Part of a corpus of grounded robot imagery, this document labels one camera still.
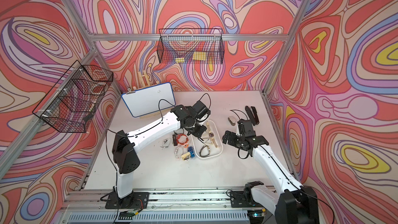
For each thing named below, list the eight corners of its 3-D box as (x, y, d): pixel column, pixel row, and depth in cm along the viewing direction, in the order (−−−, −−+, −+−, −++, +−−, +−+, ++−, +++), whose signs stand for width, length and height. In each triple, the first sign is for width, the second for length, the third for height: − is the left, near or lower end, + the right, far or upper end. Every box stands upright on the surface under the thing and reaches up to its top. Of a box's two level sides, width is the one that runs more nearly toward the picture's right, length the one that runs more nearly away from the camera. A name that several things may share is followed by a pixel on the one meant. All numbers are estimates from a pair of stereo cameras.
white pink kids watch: (174, 158, 88) (173, 157, 87) (175, 148, 93) (175, 146, 91) (182, 158, 88) (182, 157, 87) (183, 148, 93) (183, 146, 91)
